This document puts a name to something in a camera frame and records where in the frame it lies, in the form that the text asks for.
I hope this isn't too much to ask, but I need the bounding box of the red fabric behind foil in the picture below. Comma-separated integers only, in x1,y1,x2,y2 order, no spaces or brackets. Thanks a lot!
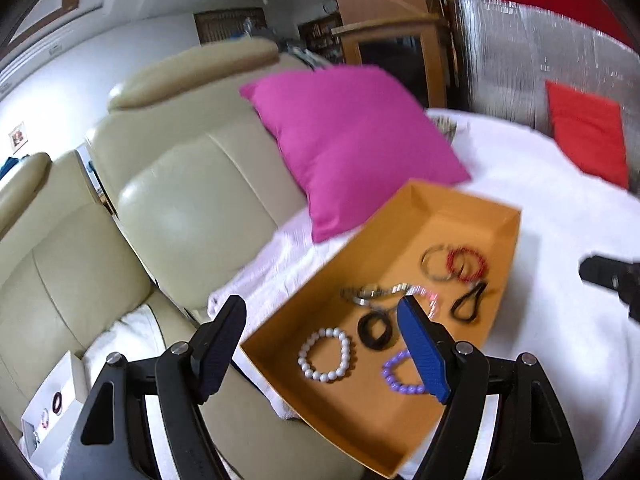
503,0,634,48

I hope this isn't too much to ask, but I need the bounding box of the gold wristwatch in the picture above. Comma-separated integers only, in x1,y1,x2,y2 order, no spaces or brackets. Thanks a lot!
341,283,412,308

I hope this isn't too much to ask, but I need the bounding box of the purple beaded bracelet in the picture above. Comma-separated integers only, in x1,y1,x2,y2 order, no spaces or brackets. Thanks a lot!
380,349,430,396

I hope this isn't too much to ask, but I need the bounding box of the white folded towel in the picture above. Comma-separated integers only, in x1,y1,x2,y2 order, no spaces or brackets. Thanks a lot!
81,304,166,388

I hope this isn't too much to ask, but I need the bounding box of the beige leather sofa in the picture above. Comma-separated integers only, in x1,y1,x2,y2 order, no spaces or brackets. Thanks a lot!
0,37,381,480

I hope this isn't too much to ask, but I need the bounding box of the black round scrunchie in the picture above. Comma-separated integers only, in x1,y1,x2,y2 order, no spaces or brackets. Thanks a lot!
357,311,395,351

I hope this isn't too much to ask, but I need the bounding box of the silver foil insulation sheet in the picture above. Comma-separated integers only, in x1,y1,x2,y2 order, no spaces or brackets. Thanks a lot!
451,0,639,188

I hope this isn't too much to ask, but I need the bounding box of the white jewelry box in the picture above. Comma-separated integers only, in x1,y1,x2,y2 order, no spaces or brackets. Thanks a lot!
21,351,88,468

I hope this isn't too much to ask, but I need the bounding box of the black hair tie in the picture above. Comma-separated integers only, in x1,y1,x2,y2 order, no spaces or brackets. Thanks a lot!
449,279,490,324

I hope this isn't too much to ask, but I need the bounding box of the white pearl bracelet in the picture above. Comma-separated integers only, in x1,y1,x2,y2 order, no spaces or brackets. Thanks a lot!
297,327,354,384

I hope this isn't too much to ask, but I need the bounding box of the red beaded bracelet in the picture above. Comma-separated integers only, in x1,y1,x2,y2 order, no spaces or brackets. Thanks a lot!
444,245,490,283

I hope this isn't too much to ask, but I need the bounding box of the magenta pillow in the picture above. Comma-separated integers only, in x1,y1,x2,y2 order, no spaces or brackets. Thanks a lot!
240,66,471,243

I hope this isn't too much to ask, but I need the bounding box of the orange cardboard box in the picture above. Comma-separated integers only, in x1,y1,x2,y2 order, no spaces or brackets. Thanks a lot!
238,178,523,480

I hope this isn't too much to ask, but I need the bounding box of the red cushion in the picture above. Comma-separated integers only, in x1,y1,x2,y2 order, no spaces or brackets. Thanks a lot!
546,80,629,191

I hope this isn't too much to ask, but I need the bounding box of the thin metal bangle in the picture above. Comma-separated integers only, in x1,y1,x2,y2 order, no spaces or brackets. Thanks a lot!
420,244,459,283

